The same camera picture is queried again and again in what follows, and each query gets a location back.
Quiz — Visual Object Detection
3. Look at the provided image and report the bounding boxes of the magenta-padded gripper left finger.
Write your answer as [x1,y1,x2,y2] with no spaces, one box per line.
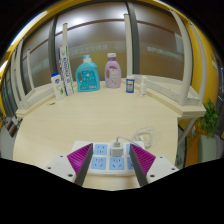
[44,142,95,187]

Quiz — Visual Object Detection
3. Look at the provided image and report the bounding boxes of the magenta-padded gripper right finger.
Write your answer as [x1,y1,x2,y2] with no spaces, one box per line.
[128,143,180,187]

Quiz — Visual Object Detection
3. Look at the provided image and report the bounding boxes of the white charger cable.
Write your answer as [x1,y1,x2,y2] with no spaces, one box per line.
[115,126,157,150]

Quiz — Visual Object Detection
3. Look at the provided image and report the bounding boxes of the white charger block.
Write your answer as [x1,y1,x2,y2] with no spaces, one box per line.
[109,140,125,158]

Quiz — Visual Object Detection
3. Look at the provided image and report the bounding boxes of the white power strip blue sockets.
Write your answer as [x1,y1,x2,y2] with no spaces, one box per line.
[71,139,147,177]

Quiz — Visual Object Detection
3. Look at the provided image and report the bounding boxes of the small slim white bottle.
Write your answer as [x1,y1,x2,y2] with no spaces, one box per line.
[139,75,148,98]

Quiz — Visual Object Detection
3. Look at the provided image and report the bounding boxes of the white bottle blue cap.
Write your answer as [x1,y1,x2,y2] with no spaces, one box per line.
[50,72,67,101]

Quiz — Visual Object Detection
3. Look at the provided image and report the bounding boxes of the small blue white jar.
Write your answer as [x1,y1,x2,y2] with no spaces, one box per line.
[125,75,136,94]

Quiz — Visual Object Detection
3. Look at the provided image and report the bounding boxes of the green potted plant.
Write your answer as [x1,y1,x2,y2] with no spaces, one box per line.
[195,98,221,164]

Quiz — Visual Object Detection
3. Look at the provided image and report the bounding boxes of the upturned white-legged table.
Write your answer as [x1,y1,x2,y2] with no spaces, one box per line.
[10,22,70,118]
[123,8,208,120]

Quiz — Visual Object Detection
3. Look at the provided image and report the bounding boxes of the blue detergent bottle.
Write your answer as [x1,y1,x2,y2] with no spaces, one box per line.
[75,54,101,93]

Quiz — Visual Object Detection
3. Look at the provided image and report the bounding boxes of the tall toothpaste box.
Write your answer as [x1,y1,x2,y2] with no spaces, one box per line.
[57,45,75,97]

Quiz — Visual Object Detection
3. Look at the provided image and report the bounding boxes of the purple detergent bottle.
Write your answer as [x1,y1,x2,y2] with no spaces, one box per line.
[104,52,122,89]

